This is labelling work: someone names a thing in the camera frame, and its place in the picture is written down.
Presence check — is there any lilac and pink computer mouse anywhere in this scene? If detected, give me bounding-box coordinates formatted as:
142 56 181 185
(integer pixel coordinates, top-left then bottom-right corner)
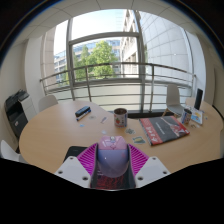
95 134 130 179

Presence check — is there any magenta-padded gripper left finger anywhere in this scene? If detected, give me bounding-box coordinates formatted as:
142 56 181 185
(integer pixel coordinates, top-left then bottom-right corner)
54 143 100 189

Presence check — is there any red magazine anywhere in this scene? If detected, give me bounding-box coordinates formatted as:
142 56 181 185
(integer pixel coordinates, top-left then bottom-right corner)
139 115 191 147

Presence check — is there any black mouse pad red print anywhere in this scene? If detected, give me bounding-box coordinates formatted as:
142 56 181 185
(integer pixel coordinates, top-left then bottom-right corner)
63 145 136 190

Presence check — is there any white chair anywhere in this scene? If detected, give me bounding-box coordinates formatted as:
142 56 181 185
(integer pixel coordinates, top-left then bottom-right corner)
37 94 60 113
162 83 185 118
0 139 28 165

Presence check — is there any metal balcony railing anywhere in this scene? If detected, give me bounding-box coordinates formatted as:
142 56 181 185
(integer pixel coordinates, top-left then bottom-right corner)
39 61 198 113

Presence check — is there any black upright speaker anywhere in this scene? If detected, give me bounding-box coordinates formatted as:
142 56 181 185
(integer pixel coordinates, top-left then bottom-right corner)
193 88 204 111

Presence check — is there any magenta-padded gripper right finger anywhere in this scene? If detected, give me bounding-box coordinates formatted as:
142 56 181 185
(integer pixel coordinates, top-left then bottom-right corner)
127 143 172 189

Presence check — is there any black and white printer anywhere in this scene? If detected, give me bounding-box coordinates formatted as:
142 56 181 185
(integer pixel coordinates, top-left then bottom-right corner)
4 89 38 140

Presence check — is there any red patterned mug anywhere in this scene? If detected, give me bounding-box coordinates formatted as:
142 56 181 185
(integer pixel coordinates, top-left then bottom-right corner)
113 107 129 128

